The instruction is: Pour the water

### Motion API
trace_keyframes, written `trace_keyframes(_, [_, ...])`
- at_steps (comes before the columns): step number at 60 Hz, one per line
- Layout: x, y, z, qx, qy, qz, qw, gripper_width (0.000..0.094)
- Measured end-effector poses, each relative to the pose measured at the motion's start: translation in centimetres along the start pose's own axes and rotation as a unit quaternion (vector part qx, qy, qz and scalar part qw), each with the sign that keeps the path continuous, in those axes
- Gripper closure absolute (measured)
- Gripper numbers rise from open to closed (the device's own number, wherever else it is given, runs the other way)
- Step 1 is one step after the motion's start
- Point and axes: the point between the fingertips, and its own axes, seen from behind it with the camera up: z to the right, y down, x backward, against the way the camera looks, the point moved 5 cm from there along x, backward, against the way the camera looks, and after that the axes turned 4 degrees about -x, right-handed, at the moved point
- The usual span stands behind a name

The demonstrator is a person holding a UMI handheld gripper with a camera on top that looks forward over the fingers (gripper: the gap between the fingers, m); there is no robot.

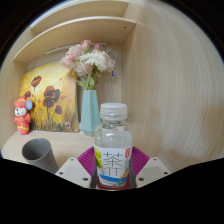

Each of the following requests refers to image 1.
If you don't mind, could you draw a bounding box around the light wooden shelf unit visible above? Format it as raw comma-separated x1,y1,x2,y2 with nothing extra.
12,0,138,64

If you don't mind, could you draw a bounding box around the yellow poppy flower painting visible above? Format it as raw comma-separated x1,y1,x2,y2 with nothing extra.
19,61,80,133

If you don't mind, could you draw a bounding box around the pink and white flower bouquet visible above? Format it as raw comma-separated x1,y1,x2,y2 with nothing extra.
59,39,116,91

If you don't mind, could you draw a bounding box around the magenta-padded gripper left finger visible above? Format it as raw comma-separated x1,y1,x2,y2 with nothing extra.
54,145,100,190

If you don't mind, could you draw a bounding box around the pale teal faceted vase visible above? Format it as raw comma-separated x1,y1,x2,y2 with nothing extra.
80,89,102,138

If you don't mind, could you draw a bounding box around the red plush toy figure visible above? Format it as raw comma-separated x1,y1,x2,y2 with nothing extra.
13,95,34,136

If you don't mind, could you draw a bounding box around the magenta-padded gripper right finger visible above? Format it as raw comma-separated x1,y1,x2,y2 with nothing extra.
128,145,172,189

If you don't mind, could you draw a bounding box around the clear plastic drink bottle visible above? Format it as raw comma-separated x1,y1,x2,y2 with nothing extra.
93,102,134,188

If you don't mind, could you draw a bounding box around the grey ceramic mug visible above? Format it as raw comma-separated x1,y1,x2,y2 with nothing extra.
21,137,60,175

